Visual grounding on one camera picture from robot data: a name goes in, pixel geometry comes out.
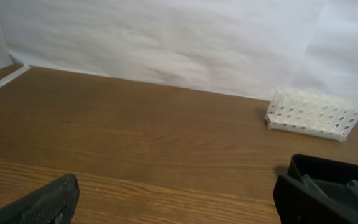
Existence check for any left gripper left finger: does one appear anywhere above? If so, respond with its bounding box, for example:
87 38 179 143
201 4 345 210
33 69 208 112
0 173 80 224

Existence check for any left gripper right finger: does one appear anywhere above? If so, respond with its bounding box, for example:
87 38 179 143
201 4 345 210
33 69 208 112
272 174 358 224

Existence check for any black tray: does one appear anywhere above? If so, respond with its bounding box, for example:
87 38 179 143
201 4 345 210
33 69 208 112
287 153 358 220

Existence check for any white test tube rack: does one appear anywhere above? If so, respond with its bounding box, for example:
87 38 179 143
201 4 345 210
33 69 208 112
264 86 358 143

